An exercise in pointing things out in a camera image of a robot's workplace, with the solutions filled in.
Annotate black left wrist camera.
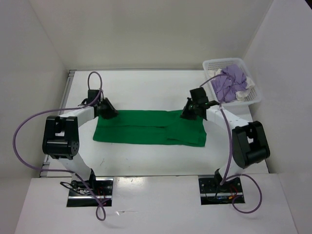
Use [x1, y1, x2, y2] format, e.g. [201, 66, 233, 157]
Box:
[81, 89, 101, 106]

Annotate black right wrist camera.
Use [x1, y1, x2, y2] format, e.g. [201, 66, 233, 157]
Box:
[190, 87, 219, 106]

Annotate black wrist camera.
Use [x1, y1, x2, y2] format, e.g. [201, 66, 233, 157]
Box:
[190, 87, 219, 106]
[81, 89, 101, 106]

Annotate green t-shirt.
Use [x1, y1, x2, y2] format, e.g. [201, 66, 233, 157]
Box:
[93, 110, 206, 147]

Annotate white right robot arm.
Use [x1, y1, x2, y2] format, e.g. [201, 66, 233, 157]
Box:
[181, 97, 271, 192]

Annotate purple t-shirt in basket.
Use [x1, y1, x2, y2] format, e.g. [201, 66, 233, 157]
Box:
[211, 64, 247, 103]

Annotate white plastic basket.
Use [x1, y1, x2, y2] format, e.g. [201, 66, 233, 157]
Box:
[202, 58, 261, 106]

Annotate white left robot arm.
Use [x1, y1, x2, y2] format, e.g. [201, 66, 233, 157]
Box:
[42, 97, 118, 195]

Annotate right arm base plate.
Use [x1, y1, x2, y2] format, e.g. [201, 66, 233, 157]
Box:
[198, 175, 245, 205]

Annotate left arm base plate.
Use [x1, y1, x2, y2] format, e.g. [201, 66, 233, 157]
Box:
[67, 177, 115, 208]

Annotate white t-shirt in basket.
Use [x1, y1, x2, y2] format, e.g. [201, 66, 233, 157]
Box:
[208, 69, 255, 102]

